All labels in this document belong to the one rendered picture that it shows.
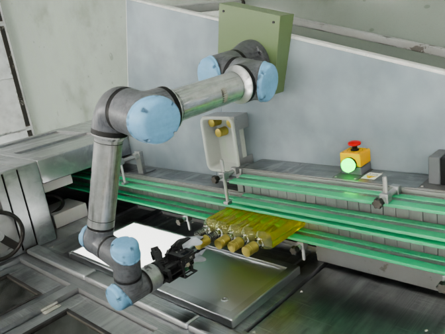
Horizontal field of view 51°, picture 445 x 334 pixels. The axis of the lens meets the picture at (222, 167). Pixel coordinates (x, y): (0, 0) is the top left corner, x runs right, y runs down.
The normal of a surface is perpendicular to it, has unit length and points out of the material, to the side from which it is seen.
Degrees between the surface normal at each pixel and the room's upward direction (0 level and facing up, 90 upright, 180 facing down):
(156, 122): 82
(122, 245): 90
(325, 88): 0
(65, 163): 90
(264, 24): 4
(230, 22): 4
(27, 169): 90
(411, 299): 90
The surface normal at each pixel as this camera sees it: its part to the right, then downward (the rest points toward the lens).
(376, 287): -0.15, -0.95
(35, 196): 0.73, 0.08
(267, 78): 0.82, 0.24
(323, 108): -0.67, 0.29
